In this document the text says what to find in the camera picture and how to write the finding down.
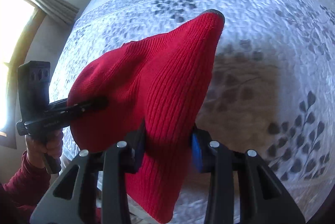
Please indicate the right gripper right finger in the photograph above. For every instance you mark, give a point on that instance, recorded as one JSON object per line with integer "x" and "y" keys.
{"x": 262, "y": 196}

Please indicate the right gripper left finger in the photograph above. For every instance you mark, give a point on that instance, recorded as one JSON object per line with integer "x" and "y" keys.
{"x": 72, "y": 197}

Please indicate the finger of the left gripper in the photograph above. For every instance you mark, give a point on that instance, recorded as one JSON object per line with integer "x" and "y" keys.
{"x": 86, "y": 107}

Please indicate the red knitted sweater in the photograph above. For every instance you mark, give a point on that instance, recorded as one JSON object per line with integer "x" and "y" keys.
{"x": 160, "y": 82}

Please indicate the red sleeved left forearm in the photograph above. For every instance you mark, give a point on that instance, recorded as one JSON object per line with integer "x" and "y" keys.
{"x": 22, "y": 193}

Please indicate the person left hand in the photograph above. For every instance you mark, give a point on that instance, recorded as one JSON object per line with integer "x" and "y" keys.
{"x": 36, "y": 149}

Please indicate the grey window curtain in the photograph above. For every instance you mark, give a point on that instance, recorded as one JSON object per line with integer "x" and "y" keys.
{"x": 60, "y": 11}

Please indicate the grey quilted bedspread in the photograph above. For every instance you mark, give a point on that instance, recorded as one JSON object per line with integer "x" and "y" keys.
{"x": 272, "y": 87}

